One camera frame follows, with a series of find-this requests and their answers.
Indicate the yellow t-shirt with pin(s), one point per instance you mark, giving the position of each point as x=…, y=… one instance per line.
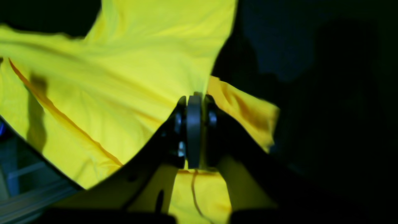
x=90, y=104

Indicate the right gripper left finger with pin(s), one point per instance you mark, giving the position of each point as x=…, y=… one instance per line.
x=139, y=192

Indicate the black table cloth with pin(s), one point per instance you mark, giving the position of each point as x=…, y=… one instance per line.
x=330, y=67

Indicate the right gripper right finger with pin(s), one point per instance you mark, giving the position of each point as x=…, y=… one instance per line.
x=261, y=191

